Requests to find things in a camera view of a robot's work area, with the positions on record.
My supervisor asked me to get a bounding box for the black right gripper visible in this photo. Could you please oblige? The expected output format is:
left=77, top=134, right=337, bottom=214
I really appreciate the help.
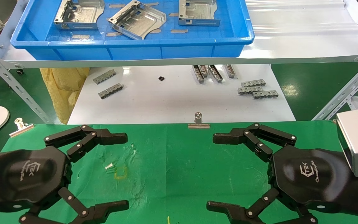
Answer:
left=267, top=145, right=358, bottom=218

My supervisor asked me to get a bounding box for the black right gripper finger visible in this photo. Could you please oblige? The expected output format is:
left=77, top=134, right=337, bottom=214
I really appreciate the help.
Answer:
left=206, top=187, right=319, bottom=224
left=213, top=122, right=298, bottom=163

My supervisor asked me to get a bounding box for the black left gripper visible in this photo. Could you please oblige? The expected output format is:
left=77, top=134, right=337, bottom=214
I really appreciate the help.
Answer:
left=0, top=124, right=130, bottom=224

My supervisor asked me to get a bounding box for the grey sheet metal bracket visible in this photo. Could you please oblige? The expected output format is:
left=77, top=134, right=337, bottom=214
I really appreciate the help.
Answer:
left=107, top=0, right=167, bottom=40
left=53, top=0, right=105, bottom=31
left=178, top=0, right=221, bottom=26

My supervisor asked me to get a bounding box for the silver binder clip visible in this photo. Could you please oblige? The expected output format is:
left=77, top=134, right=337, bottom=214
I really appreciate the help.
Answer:
left=9, top=118, right=35, bottom=138
left=188, top=112, right=211, bottom=129

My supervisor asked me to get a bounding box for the green cloth mat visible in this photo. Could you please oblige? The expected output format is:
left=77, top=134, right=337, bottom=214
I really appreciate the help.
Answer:
left=0, top=121, right=358, bottom=224

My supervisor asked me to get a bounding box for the yellow plastic bag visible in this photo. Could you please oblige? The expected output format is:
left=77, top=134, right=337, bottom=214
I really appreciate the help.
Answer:
left=40, top=67, right=91, bottom=125

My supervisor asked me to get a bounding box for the white metal shelf rack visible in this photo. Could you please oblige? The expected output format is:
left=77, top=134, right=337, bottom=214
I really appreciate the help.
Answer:
left=0, top=0, right=358, bottom=125

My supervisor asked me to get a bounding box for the blue plastic tray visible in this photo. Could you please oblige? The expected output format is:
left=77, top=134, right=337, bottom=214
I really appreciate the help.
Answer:
left=10, top=0, right=255, bottom=61

